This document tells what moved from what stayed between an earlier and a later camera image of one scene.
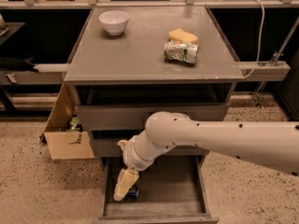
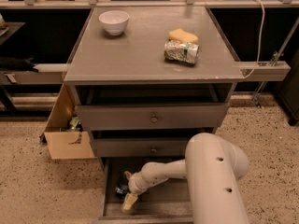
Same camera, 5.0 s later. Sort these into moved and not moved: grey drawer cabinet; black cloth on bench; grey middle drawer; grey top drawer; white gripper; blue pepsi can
Moved: blue pepsi can; white gripper
Not moved: black cloth on bench; grey top drawer; grey middle drawer; grey drawer cabinet
